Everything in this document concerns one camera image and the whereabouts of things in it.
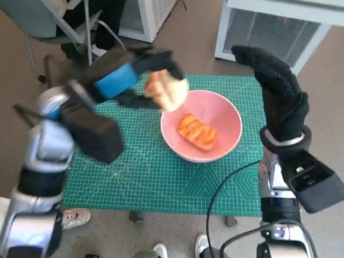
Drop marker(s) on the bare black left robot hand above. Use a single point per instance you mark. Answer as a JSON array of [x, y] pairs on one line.
[[118, 80]]

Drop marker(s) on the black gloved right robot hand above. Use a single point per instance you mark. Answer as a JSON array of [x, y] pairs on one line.
[[282, 99]]

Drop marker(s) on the round toy bread bun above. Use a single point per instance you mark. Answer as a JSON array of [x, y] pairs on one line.
[[172, 94]]

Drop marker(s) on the pink bowl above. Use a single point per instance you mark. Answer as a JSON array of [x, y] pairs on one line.
[[228, 121]]

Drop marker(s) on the oblong toasted toy bread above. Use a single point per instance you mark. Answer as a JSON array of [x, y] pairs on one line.
[[197, 131]]

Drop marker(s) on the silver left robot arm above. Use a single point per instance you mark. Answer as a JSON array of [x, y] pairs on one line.
[[45, 145]]

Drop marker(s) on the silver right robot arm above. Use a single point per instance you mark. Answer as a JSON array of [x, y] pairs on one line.
[[279, 209]]

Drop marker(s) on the seated person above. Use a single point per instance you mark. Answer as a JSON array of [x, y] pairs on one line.
[[107, 16]]

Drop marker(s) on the large white grilled appliance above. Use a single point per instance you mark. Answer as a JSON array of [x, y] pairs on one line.
[[271, 29]]

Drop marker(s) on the small white grilled appliance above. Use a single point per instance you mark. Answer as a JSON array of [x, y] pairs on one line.
[[157, 10]]

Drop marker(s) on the green cutting mat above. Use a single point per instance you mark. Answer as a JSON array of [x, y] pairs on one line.
[[147, 182]]

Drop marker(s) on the grey metal-legged chair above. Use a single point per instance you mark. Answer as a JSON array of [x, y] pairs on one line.
[[27, 18]]

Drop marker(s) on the white shoe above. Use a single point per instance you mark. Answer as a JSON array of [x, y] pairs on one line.
[[202, 242], [160, 250]]

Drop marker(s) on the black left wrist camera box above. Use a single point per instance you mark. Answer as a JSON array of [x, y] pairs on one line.
[[94, 134]]

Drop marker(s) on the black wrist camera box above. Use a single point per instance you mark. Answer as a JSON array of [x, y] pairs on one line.
[[94, 134], [314, 182]]

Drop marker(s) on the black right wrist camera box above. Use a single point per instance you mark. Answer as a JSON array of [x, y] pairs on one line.
[[314, 182]]

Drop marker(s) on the grey table bracket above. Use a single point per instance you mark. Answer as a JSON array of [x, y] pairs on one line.
[[231, 221], [135, 216]]

